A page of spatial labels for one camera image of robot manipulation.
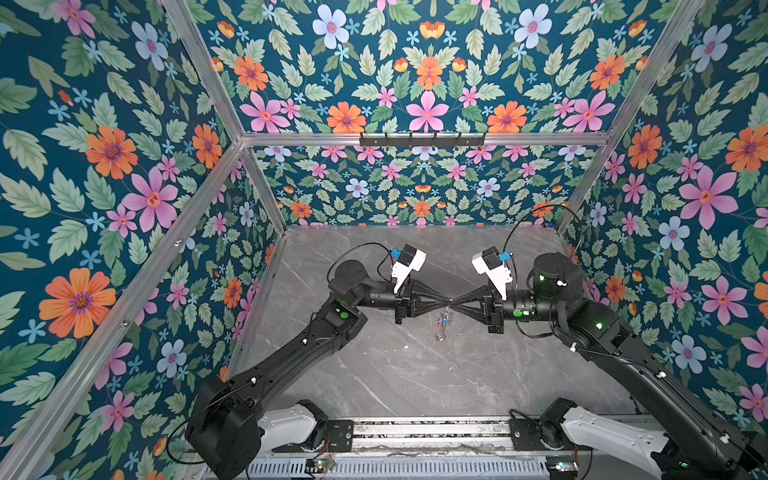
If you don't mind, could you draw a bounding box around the large black yellow keyring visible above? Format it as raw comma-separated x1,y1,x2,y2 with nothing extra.
435,306,453,342

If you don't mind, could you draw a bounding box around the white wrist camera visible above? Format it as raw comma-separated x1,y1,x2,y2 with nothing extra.
472,247,515,301
391,244,427,294

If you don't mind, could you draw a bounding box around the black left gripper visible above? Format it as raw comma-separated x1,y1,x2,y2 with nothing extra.
354,277,451,326

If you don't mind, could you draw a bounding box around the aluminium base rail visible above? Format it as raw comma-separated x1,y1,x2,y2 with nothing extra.
332,415,587,457

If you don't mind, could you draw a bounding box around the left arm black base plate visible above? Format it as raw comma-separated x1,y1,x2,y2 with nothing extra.
300,420,355,453

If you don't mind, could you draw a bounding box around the white ventilation grille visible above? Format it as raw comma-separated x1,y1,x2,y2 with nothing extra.
237,457,550,479

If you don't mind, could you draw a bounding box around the black wall hook rack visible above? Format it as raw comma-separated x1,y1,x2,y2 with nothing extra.
358,132,486,149

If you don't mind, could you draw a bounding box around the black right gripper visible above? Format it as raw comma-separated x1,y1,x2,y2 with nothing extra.
450,284,564,337

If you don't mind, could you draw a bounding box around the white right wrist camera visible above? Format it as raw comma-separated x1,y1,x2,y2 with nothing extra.
472,247,515,301

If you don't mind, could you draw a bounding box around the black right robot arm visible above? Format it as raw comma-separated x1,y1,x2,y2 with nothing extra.
451,248,767,479

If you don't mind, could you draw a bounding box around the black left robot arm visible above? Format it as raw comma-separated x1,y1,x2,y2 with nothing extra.
184,260,451,479

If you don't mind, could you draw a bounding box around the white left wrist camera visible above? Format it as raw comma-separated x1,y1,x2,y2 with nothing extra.
391,244,427,294

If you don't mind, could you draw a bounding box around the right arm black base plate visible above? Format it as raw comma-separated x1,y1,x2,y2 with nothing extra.
507,409,593,452

